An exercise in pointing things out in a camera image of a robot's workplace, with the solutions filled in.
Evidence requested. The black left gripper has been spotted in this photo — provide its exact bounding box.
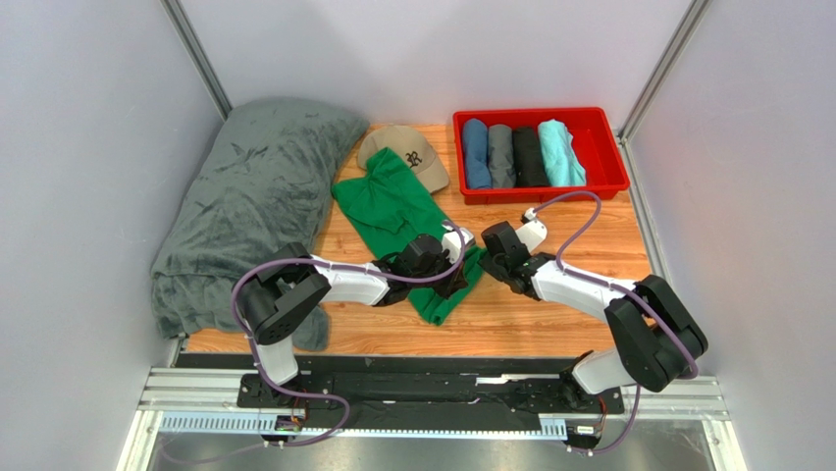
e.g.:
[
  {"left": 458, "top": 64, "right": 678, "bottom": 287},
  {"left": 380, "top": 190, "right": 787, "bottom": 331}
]
[{"left": 409, "top": 247, "right": 468, "bottom": 300}]

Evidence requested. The green t-shirt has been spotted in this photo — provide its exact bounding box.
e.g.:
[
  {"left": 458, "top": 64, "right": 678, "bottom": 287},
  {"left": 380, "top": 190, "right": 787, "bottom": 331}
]
[{"left": 332, "top": 148, "right": 487, "bottom": 326}]

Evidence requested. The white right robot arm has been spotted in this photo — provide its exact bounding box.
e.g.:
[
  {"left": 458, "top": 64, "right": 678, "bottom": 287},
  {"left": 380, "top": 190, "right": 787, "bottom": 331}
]
[{"left": 480, "top": 220, "right": 708, "bottom": 395}]

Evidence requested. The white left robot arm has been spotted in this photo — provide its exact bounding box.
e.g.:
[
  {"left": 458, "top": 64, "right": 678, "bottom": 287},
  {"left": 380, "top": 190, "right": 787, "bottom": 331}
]
[{"left": 230, "top": 227, "right": 475, "bottom": 393}]

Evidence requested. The blue rolled t-shirt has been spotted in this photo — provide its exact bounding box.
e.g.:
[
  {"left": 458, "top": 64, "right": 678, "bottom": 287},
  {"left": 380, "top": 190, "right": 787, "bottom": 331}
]
[{"left": 461, "top": 119, "right": 493, "bottom": 189}]

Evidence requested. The black rolled t-shirt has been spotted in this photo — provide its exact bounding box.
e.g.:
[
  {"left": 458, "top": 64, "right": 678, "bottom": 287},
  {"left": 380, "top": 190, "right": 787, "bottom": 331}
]
[{"left": 511, "top": 127, "right": 550, "bottom": 187}]

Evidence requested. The turquoise rolled t-shirt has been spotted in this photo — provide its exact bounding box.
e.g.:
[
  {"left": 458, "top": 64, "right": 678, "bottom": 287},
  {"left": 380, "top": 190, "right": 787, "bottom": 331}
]
[{"left": 538, "top": 120, "right": 587, "bottom": 187}]

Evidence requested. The grey rolled t-shirt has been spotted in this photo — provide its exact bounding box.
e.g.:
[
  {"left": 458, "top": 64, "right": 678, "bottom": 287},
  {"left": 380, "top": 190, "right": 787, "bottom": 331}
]
[{"left": 488, "top": 124, "right": 516, "bottom": 189}]

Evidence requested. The tan baseball cap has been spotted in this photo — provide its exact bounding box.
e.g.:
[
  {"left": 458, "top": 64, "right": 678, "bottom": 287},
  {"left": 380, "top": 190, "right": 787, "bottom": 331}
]
[{"left": 357, "top": 125, "right": 449, "bottom": 193}]

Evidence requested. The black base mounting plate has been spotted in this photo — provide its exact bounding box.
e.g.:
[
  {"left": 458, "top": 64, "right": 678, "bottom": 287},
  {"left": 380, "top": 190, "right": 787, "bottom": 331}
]
[{"left": 236, "top": 355, "right": 625, "bottom": 432}]

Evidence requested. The red plastic bin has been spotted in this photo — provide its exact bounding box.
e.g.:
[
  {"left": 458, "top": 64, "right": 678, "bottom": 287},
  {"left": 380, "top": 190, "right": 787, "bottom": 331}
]
[{"left": 452, "top": 107, "right": 630, "bottom": 205}]

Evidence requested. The grey plush pillow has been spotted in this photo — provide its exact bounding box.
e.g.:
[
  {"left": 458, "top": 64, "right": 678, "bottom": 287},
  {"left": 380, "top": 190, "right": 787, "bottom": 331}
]
[{"left": 150, "top": 97, "right": 370, "bottom": 339}]

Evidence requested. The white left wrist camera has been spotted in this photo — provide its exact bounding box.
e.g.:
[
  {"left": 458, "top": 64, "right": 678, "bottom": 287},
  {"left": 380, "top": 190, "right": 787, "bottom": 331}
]
[{"left": 441, "top": 220, "right": 475, "bottom": 265}]

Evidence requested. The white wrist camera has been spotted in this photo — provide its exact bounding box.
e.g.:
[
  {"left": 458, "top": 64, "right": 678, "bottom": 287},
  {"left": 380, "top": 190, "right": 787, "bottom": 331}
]
[
  {"left": 515, "top": 208, "right": 548, "bottom": 253},
  {"left": 441, "top": 220, "right": 475, "bottom": 265}
]

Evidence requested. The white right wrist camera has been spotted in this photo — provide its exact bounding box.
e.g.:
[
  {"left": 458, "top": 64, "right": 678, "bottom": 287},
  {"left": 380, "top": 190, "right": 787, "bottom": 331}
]
[{"left": 515, "top": 208, "right": 548, "bottom": 253}]

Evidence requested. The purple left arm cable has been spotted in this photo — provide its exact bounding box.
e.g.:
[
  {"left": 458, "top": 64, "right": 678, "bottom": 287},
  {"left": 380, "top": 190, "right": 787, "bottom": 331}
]
[{"left": 230, "top": 222, "right": 469, "bottom": 448}]

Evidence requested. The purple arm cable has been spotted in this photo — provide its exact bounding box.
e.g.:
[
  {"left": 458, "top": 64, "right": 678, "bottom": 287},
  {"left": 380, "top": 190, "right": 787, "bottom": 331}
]
[
  {"left": 230, "top": 222, "right": 469, "bottom": 448},
  {"left": 522, "top": 190, "right": 701, "bottom": 454}
]

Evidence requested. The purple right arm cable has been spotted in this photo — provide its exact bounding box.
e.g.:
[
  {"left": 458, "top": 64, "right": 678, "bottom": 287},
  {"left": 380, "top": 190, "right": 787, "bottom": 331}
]
[{"left": 522, "top": 190, "right": 701, "bottom": 454}]

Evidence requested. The aluminium frame rail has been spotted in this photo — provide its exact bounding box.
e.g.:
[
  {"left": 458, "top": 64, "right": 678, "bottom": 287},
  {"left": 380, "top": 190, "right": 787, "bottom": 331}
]
[{"left": 118, "top": 354, "right": 746, "bottom": 470}]

